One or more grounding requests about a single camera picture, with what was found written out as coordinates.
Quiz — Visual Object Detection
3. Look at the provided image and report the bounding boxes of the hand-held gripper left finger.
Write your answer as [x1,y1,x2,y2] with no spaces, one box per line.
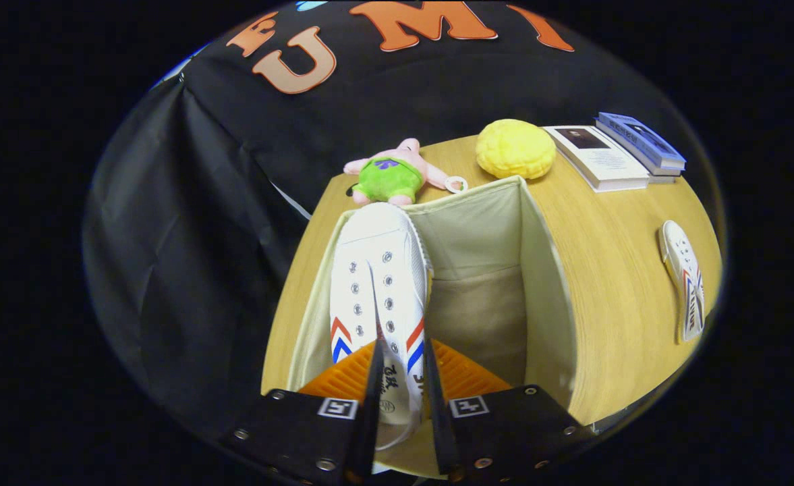
[220,337,385,485]

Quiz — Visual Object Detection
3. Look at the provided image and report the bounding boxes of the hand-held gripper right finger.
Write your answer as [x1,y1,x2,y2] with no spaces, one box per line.
[424,337,596,481]

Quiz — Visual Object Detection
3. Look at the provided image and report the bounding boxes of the brown fabric storage box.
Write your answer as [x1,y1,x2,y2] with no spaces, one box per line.
[287,175,578,477]

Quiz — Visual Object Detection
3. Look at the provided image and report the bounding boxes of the white shoe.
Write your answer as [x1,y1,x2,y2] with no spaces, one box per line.
[329,202,434,450]
[658,220,706,344]

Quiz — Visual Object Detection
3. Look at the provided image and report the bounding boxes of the pink plush toy green shorts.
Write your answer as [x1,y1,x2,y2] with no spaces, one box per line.
[343,138,468,207]

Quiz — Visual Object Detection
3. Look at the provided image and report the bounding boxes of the yellow plush bread toy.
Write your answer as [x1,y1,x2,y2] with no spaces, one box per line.
[476,119,557,180]

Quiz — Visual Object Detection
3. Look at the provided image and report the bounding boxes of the white portrait cover book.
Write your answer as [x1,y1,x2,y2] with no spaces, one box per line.
[544,125,650,193]

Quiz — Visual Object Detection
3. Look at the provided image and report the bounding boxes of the blue cover book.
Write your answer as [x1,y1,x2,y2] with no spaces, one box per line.
[596,112,687,171]

